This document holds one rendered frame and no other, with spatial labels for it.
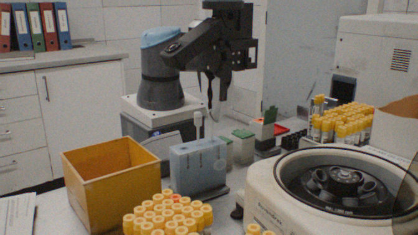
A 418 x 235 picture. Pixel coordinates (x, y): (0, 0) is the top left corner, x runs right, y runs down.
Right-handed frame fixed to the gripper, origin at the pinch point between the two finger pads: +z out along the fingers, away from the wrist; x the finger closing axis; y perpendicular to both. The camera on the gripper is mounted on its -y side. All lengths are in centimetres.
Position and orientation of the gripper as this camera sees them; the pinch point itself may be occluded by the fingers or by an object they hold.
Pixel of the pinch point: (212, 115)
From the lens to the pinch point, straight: 63.9
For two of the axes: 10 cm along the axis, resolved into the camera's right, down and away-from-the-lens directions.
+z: 0.0, 9.4, 3.5
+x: -5.3, -3.0, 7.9
